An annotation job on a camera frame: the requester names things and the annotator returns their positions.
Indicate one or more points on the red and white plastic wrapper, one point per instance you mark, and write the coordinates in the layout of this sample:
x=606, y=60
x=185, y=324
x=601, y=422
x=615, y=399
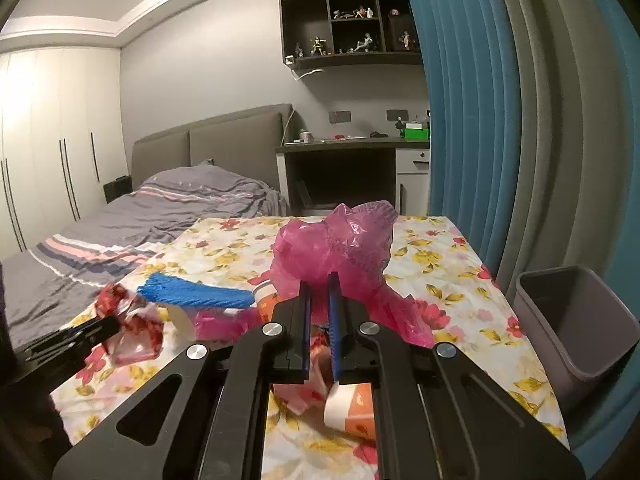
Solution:
x=135, y=330

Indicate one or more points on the white wardrobe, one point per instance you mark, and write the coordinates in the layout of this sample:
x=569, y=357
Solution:
x=45, y=135

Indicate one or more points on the dark top desk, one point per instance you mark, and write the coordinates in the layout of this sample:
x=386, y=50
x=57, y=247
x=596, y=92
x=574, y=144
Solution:
x=350, y=146

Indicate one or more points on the small white jar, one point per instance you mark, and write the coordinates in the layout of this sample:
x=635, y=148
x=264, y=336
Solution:
x=306, y=136

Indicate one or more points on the grey wall socket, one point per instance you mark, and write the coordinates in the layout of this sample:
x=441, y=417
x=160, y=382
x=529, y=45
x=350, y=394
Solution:
x=340, y=116
x=397, y=114

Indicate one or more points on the blue fringed cloth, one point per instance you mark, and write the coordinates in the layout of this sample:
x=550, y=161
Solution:
x=190, y=292

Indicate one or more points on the group of small figurines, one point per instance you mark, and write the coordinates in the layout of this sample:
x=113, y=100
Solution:
x=367, y=42

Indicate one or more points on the grey padded headboard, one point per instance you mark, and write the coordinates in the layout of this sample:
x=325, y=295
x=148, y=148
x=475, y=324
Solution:
x=225, y=140

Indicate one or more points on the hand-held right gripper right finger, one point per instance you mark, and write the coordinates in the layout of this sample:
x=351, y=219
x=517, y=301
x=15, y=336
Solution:
x=334, y=330

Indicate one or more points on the pink plastic bag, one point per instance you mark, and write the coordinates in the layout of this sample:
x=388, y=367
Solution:
x=320, y=245

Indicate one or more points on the floral tablecloth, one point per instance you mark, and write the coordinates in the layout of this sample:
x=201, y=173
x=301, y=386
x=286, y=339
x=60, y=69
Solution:
x=450, y=280

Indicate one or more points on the grey curtain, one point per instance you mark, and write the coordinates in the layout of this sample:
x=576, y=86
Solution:
x=550, y=110

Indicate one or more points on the black bedside table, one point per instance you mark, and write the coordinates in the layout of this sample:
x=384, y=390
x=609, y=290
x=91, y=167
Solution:
x=117, y=188

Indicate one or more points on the white desk drawer unit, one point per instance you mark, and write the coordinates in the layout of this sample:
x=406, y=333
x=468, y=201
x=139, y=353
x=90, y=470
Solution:
x=412, y=180

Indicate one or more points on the dark wall shelf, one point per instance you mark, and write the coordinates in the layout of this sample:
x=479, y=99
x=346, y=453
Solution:
x=305, y=20

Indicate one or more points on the apple print paper cup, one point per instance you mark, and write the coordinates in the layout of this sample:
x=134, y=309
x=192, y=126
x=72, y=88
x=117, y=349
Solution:
x=265, y=301
x=350, y=405

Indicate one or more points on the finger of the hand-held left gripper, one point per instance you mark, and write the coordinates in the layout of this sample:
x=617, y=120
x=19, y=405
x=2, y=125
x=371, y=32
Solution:
x=75, y=336

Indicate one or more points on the grey plastic bin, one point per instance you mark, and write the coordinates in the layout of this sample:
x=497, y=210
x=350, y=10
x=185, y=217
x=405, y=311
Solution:
x=575, y=320

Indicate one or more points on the blue curtain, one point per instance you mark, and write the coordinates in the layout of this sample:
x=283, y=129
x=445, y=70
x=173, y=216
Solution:
x=450, y=110

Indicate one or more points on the green box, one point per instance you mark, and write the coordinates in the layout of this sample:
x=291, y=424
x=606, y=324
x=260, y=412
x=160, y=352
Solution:
x=416, y=133

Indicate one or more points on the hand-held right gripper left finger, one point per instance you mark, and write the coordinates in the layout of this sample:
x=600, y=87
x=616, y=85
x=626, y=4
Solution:
x=305, y=330

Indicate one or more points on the grey striped duvet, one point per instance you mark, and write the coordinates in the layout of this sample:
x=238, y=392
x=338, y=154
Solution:
x=125, y=220

